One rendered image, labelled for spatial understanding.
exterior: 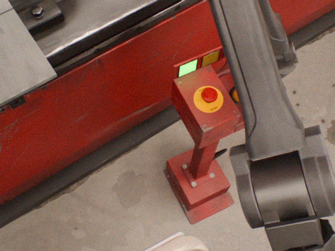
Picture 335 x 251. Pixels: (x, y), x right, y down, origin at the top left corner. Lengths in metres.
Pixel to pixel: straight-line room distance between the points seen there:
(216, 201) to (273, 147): 1.31
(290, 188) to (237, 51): 0.16
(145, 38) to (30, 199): 0.87
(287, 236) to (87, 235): 1.32
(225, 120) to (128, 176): 0.83
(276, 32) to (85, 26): 0.48
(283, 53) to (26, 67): 0.47
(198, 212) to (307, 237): 1.28
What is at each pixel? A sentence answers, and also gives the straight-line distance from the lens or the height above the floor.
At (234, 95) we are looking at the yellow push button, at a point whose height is 0.73.
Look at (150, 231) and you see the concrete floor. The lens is 1.75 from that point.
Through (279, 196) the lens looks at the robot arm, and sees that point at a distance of 0.49.
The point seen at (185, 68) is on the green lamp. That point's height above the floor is 0.81.
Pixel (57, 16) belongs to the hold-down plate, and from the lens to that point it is 1.06.
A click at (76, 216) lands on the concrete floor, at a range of 1.78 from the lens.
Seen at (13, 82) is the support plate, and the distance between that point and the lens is 0.86.
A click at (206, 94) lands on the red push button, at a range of 1.04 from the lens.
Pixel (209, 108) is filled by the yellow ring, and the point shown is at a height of 0.78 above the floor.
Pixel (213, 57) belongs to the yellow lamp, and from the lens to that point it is 1.08.
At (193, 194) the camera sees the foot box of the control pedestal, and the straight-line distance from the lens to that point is 1.66.
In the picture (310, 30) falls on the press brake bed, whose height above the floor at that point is 0.05.
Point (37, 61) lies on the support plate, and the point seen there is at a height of 1.00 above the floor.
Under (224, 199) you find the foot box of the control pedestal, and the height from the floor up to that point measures 0.01.
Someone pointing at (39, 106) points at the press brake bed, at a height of 0.69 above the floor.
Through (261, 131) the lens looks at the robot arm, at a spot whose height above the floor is 1.29.
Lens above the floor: 1.72
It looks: 66 degrees down
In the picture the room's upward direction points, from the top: 3 degrees clockwise
